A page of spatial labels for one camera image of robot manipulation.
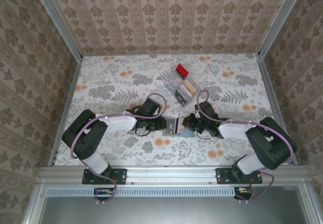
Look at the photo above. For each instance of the aluminium side rail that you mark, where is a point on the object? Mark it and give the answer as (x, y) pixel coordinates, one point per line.
(71, 87)
(268, 82)

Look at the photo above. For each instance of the green card holder wallet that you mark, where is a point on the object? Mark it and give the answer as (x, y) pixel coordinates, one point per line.
(188, 133)

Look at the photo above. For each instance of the black connector box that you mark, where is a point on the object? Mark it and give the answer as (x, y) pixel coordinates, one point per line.
(103, 193)
(243, 192)

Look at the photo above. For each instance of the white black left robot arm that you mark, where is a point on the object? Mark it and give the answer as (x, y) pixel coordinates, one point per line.
(118, 121)

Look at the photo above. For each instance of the light grey card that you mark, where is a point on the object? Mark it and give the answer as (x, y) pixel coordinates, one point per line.
(186, 92)

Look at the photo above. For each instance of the grey metal panel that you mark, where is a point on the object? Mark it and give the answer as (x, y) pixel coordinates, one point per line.
(171, 211)

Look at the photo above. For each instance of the aluminium corner post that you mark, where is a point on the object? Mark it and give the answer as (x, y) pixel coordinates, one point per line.
(57, 19)
(282, 17)

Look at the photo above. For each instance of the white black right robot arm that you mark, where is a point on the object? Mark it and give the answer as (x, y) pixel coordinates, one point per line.
(234, 130)

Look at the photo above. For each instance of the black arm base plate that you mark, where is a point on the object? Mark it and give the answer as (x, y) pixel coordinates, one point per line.
(222, 176)
(121, 176)

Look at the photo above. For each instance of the white card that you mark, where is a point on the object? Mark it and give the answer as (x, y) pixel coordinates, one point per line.
(180, 125)

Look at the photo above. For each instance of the beige card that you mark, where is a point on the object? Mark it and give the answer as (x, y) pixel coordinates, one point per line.
(189, 87)

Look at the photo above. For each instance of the aluminium mounting rail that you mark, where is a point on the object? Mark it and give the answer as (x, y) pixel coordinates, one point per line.
(171, 173)

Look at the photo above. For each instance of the dark grey card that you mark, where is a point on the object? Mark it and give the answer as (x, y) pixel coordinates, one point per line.
(179, 97)

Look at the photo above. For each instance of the red card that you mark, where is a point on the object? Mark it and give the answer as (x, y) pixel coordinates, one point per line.
(182, 70)

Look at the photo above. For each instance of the clear acrylic card stand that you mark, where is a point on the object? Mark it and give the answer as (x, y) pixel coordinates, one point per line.
(171, 82)

